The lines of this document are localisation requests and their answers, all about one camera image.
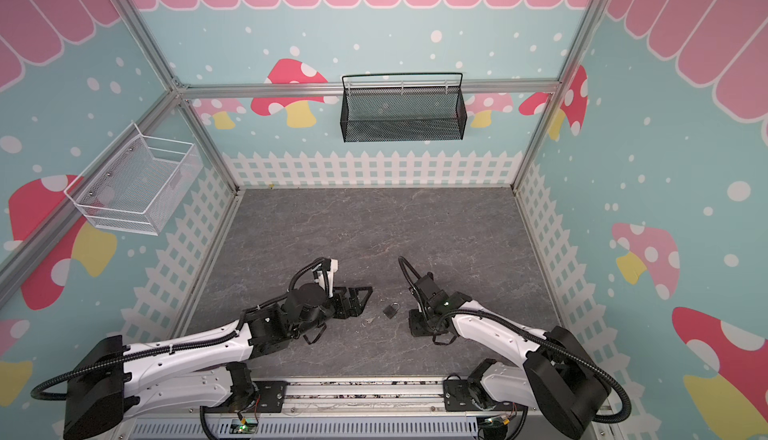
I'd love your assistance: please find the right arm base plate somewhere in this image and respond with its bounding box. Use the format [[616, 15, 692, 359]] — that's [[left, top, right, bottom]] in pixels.
[[442, 376, 533, 413]]

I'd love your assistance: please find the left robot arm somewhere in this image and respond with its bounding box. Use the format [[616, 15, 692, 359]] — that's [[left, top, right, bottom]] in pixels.
[[63, 283, 373, 439]]

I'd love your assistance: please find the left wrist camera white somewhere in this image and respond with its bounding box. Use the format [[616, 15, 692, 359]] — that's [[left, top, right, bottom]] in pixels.
[[313, 258, 339, 298]]

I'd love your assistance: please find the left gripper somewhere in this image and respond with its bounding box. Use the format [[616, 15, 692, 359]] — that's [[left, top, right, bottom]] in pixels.
[[291, 286, 374, 340]]

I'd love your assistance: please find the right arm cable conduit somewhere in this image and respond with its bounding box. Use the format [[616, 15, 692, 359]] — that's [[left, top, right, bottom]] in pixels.
[[397, 255, 633, 424]]

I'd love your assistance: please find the aluminium front rail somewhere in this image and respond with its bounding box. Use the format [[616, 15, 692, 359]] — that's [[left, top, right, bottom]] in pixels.
[[113, 375, 619, 420]]

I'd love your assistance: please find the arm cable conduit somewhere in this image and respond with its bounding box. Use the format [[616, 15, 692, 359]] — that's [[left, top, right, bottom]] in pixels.
[[397, 255, 633, 424], [31, 256, 334, 402]]

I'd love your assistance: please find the black padlock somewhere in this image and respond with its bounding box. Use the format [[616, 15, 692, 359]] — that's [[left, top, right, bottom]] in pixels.
[[383, 302, 400, 319]]

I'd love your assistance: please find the white mesh wall basket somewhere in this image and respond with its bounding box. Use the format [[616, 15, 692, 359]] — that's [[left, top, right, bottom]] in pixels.
[[64, 124, 203, 236]]

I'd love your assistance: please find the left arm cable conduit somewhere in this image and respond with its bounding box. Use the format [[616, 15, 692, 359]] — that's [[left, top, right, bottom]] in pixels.
[[31, 256, 334, 402]]

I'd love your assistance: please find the black mesh wall basket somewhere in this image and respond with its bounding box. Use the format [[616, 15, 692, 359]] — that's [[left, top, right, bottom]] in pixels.
[[340, 72, 468, 143]]

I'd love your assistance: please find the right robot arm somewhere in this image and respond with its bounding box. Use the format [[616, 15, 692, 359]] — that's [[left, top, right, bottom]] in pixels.
[[406, 274, 631, 439]]

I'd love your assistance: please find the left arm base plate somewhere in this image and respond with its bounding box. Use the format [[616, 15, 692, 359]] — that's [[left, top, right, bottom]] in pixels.
[[208, 380, 288, 413]]

